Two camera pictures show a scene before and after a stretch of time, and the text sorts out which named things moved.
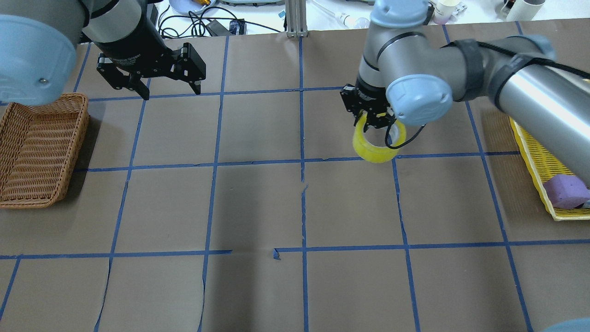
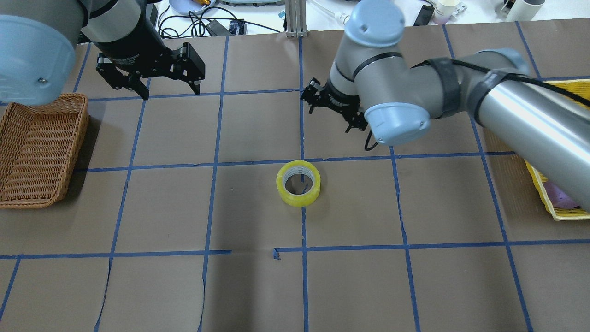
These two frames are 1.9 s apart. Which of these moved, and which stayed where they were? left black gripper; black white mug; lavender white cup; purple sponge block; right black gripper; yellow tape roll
Moved: yellow tape roll; right black gripper
Stayed: purple sponge block; black white mug; left black gripper; lavender white cup
